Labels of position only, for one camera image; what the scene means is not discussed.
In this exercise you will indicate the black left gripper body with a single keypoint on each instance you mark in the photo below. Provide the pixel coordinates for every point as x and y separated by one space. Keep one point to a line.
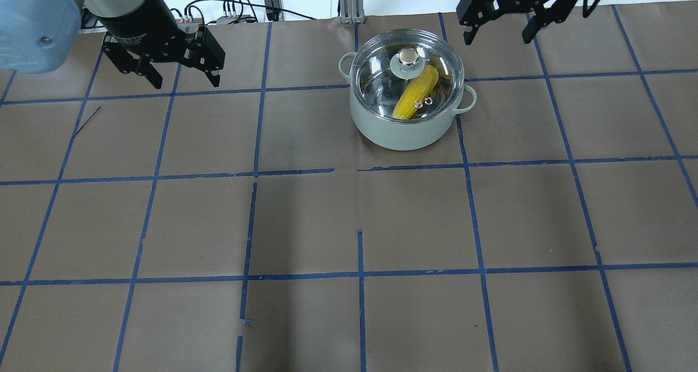
143 24

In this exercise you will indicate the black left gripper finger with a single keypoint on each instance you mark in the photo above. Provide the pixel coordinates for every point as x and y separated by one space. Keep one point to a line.
152 75
213 74

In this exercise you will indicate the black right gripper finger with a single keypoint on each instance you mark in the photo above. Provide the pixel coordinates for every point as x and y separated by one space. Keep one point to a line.
536 22
470 31

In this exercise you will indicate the yellow corn cob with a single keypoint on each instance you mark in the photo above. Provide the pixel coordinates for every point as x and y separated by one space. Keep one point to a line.
415 94

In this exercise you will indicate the glass pot lid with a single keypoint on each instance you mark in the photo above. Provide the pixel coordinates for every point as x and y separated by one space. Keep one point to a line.
381 70

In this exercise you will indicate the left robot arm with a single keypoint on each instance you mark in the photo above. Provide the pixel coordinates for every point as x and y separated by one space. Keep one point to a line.
37 36

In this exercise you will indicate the pale green cooking pot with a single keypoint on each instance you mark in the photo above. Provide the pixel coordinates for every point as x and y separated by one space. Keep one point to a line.
408 137

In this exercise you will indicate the aluminium frame post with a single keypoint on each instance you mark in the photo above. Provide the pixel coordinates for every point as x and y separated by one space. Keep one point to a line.
351 11

